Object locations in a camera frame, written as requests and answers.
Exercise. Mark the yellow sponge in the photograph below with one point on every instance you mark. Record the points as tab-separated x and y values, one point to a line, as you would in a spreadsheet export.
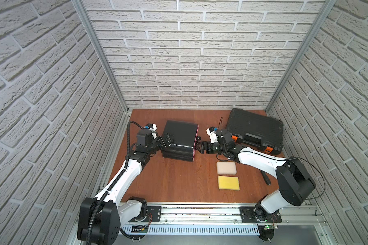
228	183

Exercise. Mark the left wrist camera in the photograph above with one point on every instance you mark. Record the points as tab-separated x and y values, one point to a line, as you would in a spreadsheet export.
152	128

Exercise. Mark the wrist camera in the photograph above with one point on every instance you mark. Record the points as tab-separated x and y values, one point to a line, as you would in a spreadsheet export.
211	132
152	128

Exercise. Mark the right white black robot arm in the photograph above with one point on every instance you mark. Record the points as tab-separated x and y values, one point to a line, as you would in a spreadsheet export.
294	181

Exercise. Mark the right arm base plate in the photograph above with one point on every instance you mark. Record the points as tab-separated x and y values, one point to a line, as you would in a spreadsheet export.
248	213

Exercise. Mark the aluminium corner post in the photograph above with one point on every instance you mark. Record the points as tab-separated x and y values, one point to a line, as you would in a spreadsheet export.
88	25
301	51

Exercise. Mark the beige sponge pad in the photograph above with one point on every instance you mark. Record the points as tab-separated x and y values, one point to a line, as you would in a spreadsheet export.
226	168

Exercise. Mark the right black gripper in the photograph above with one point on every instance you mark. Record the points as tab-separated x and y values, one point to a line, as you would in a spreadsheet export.
203	143

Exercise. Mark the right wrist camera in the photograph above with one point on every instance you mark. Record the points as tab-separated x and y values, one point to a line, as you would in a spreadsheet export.
211	132

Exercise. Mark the left aluminium corner post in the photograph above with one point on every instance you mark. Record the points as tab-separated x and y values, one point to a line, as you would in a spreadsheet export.
88	25

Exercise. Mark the black drawer cabinet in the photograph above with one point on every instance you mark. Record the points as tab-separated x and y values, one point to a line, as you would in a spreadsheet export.
183	135

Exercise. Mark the right aluminium corner post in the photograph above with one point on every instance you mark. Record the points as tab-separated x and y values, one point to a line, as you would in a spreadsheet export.
301	51

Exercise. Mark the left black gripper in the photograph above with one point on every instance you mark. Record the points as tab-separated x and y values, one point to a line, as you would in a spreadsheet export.
161	142

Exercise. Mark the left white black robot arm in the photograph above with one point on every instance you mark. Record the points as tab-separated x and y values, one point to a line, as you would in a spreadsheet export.
102	217

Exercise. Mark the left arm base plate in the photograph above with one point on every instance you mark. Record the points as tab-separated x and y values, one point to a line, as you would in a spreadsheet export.
153	214

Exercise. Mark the pink top drawer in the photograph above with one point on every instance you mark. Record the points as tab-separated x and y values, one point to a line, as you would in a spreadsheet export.
198	138

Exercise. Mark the white ventilation grille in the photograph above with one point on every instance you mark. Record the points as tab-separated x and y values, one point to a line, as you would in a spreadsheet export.
222	230

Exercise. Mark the black plastic tool case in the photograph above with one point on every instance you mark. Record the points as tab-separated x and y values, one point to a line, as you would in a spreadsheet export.
264	133

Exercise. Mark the black handled screwdriver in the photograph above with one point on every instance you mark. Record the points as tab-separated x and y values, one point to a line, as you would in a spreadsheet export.
265	177

